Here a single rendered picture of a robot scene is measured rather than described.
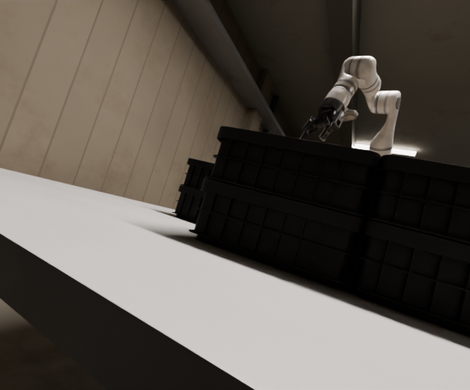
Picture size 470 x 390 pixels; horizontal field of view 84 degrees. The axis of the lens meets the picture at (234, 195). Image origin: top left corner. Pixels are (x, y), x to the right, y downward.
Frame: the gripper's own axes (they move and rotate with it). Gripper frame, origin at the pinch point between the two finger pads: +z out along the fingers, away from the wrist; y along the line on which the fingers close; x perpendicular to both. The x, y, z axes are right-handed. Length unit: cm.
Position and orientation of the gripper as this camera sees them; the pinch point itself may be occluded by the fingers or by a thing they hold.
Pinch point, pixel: (311, 139)
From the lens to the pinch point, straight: 87.5
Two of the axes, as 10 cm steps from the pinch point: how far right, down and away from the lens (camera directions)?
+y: 4.3, 1.0, -9.0
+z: -5.6, 8.1, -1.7
